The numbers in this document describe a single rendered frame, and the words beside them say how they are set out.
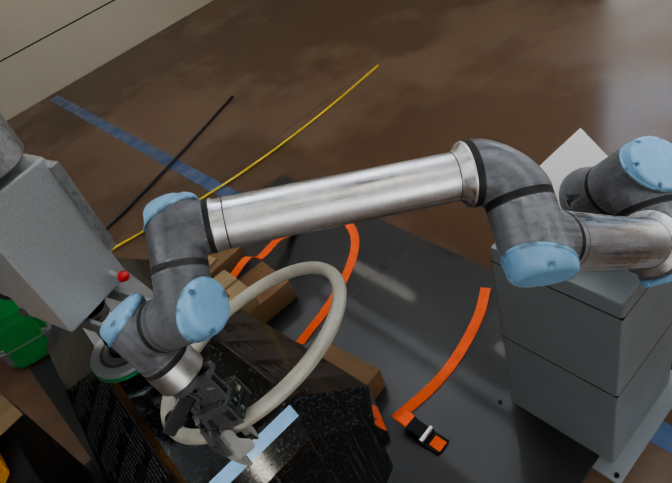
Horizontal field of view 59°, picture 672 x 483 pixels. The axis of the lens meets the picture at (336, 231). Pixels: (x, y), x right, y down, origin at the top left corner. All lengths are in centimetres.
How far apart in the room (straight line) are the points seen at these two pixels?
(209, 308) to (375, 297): 200
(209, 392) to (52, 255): 69
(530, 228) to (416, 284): 192
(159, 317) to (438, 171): 49
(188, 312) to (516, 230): 52
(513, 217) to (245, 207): 43
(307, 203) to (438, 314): 185
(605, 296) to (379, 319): 134
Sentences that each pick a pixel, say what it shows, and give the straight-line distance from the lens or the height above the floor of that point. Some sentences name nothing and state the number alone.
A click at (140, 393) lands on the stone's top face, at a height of 81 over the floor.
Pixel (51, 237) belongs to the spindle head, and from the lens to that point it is 163.
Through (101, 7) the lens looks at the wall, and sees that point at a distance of 686.
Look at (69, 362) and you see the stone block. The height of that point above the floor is 70.
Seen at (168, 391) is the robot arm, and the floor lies 137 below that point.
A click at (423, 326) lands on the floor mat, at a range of 271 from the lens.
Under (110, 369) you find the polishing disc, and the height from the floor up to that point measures 86.
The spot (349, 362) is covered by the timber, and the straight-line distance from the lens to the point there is 253.
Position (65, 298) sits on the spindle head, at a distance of 169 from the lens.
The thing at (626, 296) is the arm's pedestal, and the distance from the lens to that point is 168.
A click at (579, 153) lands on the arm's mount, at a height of 103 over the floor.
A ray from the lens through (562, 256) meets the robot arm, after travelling 100.
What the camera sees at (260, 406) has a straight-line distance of 112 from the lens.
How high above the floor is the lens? 212
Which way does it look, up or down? 40 degrees down
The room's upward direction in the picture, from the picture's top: 20 degrees counter-clockwise
